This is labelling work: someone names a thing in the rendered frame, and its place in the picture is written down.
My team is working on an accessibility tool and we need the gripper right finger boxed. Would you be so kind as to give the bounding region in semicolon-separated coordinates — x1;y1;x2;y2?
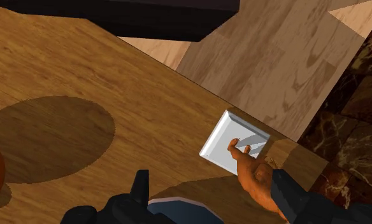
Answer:
270;169;372;224

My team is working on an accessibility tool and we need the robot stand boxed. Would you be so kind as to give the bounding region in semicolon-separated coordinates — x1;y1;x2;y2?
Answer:
0;0;241;43

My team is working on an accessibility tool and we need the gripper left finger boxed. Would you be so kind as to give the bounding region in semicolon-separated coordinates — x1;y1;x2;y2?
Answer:
59;169;176;224

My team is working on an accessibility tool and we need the white square plate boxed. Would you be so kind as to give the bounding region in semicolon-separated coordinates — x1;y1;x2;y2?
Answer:
199;109;271;176

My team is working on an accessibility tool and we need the orange figure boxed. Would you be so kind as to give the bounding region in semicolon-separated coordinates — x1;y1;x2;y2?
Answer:
227;138;289;223

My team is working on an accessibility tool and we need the blue round object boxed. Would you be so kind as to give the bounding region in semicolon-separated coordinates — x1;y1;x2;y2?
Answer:
147;196;226;224

